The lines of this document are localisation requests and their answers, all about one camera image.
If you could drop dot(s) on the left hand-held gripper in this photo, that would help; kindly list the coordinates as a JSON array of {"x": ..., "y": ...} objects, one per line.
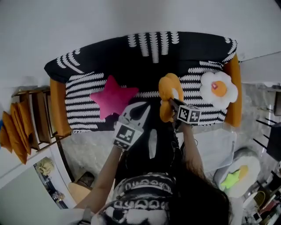
[{"x": 127, "y": 135}]

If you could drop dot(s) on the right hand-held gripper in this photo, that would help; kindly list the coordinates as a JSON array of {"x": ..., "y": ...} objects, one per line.
[{"x": 188, "y": 114}]

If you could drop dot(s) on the orange flower pillow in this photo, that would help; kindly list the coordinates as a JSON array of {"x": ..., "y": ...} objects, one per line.
[{"x": 166, "y": 88}]

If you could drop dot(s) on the pink star pillow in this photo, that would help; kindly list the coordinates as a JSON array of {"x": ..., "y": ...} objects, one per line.
[{"x": 114, "y": 97}]

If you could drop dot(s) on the white fried egg pillow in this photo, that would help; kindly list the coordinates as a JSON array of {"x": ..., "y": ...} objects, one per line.
[{"x": 208, "y": 92}]

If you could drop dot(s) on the clear plastic storage bin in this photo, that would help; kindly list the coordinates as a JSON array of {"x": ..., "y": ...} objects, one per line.
[{"x": 210, "y": 151}]

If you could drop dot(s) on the person's left forearm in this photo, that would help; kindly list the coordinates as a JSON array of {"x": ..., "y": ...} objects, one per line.
[{"x": 105, "y": 173}]

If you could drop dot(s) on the person's right forearm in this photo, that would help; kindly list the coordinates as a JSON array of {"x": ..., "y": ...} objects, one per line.
[{"x": 192, "y": 149}]

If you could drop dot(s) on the person's black trousers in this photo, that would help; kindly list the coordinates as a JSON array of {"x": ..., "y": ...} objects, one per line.
[{"x": 134, "y": 158}]

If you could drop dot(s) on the black white striped sofa cover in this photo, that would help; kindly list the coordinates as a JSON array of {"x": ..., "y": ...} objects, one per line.
[{"x": 109, "y": 57}]

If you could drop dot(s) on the black white striped sofa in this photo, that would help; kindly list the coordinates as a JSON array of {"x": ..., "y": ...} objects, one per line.
[{"x": 58, "y": 105}]

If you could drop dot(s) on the light wooden chair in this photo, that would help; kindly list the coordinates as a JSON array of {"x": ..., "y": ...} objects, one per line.
[{"x": 81, "y": 189}]

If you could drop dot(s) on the white cabinet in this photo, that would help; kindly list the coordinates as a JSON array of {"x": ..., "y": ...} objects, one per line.
[{"x": 261, "y": 68}]

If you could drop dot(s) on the wooden shelf rack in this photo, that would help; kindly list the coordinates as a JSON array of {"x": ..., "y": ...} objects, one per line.
[{"x": 42, "y": 118}]

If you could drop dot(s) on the green star plush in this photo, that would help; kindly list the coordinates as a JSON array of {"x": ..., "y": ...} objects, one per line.
[{"x": 229, "y": 181}]

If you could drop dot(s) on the person's printed t-shirt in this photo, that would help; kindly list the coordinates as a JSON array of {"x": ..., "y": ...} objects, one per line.
[{"x": 140, "y": 211}]

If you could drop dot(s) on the round fried egg rug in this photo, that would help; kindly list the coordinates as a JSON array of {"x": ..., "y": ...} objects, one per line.
[{"x": 252, "y": 167}]

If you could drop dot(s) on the brown chair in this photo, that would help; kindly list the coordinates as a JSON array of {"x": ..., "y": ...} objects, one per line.
[{"x": 278, "y": 103}]

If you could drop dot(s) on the beige crumpled cloth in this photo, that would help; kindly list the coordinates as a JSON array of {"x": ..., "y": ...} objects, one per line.
[{"x": 45, "y": 167}]

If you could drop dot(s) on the black chair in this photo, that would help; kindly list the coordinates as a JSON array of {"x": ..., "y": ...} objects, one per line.
[{"x": 274, "y": 140}]

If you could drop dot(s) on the white curved table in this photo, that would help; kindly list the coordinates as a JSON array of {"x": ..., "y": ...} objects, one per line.
[{"x": 19, "y": 197}]

